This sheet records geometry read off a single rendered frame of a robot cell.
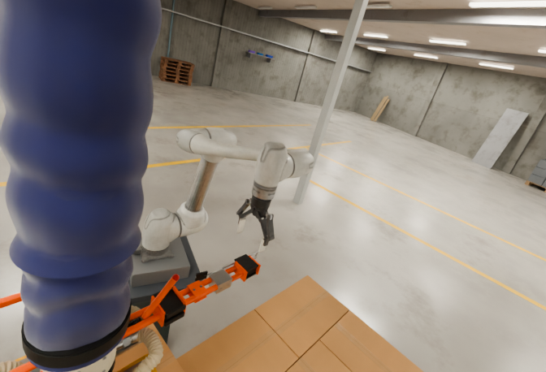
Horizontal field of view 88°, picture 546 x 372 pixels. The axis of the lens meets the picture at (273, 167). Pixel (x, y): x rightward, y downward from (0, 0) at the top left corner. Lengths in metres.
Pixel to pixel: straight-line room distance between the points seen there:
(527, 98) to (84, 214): 16.01
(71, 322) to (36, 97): 0.47
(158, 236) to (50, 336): 1.02
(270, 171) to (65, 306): 0.64
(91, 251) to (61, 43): 0.37
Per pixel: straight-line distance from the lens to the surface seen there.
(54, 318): 0.81
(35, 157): 0.58
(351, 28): 4.25
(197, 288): 1.14
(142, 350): 1.37
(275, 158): 0.97
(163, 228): 1.75
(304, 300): 2.26
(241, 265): 1.25
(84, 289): 0.73
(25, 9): 0.54
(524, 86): 16.28
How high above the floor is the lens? 2.07
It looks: 21 degrees down
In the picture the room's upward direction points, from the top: 15 degrees clockwise
